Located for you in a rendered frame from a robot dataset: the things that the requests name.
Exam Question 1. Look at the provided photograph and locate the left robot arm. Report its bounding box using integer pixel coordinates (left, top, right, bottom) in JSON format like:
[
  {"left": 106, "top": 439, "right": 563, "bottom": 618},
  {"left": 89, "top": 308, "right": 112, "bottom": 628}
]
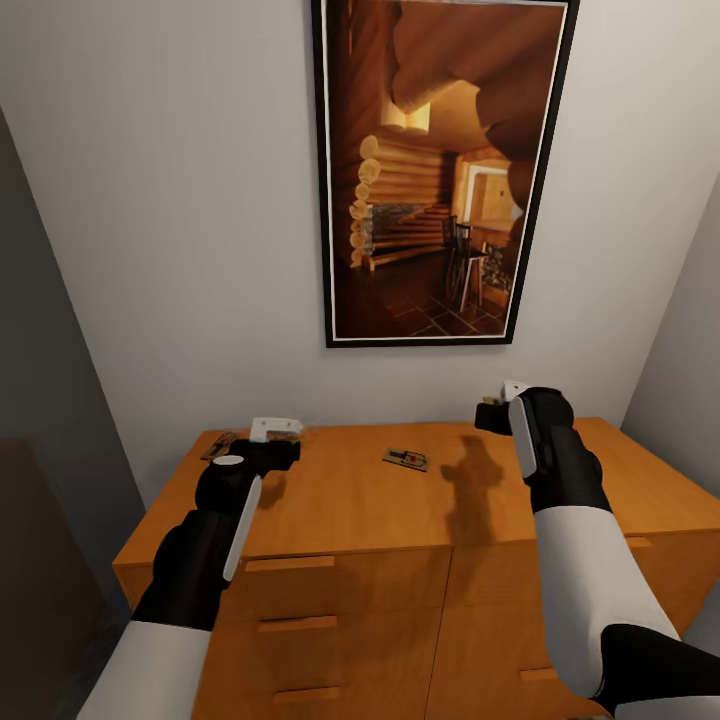
[{"left": 75, "top": 417, "right": 304, "bottom": 720}]

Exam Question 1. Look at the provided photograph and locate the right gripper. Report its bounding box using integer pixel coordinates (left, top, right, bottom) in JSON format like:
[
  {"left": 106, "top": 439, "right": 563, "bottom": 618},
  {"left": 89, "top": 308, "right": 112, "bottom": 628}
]
[{"left": 472, "top": 403, "right": 513, "bottom": 437}]

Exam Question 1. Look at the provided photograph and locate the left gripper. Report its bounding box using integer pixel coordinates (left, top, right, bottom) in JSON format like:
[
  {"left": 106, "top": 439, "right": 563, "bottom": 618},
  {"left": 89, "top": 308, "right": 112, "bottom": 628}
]
[{"left": 231, "top": 437, "right": 301, "bottom": 475}]

